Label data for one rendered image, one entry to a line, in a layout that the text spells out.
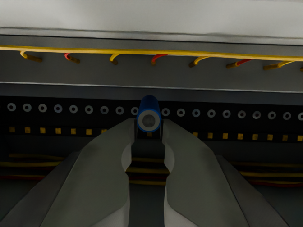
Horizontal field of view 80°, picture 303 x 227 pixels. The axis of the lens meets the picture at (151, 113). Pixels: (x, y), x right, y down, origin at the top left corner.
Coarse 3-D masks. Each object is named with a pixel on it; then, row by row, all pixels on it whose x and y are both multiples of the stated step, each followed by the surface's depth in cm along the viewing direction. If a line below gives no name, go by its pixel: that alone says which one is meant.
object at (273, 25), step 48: (0, 0) 5; (48, 0) 5; (96, 0) 5; (144, 0) 5; (192, 0) 5; (240, 0) 5; (288, 0) 5; (48, 96) 24; (96, 96) 24; (192, 96) 24; (240, 96) 24; (288, 96) 24
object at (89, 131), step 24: (0, 96) 24; (24, 96) 24; (0, 120) 25; (24, 120) 25; (48, 120) 25; (72, 120) 25; (96, 120) 25; (120, 120) 25; (192, 120) 25; (216, 120) 25; (240, 120) 25; (264, 120) 25; (288, 120) 25
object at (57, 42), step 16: (96, 48) 9; (112, 48) 9; (128, 48) 9; (144, 48) 9; (160, 48) 9; (176, 48) 9; (192, 48) 9; (208, 48) 9; (224, 48) 9; (240, 48) 9; (256, 48) 9; (272, 48) 9; (288, 48) 9
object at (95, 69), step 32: (0, 64) 10; (32, 64) 10; (64, 64) 10; (96, 64) 10; (128, 64) 10; (160, 64) 10; (192, 64) 9; (224, 64) 10; (256, 64) 10; (288, 64) 10
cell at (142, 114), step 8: (144, 96) 19; (152, 96) 18; (144, 104) 14; (152, 104) 14; (144, 112) 13; (152, 112) 13; (160, 112) 14; (144, 120) 13; (152, 120) 13; (160, 120) 13; (144, 128) 13; (152, 128) 13
